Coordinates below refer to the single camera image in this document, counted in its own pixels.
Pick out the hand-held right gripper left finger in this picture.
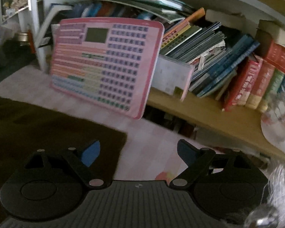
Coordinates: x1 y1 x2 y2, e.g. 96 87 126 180
24 140 110 190

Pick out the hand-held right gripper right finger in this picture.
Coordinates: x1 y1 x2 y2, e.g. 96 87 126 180
170 139 259 190

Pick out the olive green garment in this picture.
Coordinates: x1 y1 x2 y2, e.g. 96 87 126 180
0 96 128 228

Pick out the white and wood bookshelf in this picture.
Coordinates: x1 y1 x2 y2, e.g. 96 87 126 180
18 0 285 164

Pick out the pink cartoon desk mat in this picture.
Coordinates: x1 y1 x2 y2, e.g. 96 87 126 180
0 63 231 181

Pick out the white pink-edged box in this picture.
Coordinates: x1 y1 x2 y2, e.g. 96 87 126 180
153 55 195 101

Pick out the red thick dictionary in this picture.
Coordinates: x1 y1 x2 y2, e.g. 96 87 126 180
223 55 264 112

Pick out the pink learning board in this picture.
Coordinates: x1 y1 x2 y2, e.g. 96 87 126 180
49 17 165 120

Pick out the shiny silver knob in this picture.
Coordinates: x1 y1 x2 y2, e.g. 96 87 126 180
245 205 279 228

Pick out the red yellow-base dictionary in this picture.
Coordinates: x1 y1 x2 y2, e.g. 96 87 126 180
246 62 276 110

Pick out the white fluffy sleeve cuff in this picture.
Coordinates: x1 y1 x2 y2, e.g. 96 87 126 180
267 164 285 228

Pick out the green yellow-base dictionary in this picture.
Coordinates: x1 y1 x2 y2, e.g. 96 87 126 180
258 69 285 113

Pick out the row of thin books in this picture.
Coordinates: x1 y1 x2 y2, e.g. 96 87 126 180
47 1 260 100

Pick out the red gold-lettered thick book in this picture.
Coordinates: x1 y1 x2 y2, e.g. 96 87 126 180
264 40 285 77

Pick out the white slim book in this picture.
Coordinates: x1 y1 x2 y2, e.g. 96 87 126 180
34 3 74 48

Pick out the teal flat book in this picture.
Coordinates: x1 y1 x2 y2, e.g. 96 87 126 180
76 0 193 22

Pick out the beige thick book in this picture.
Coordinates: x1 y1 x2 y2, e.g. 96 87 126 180
255 20 285 51

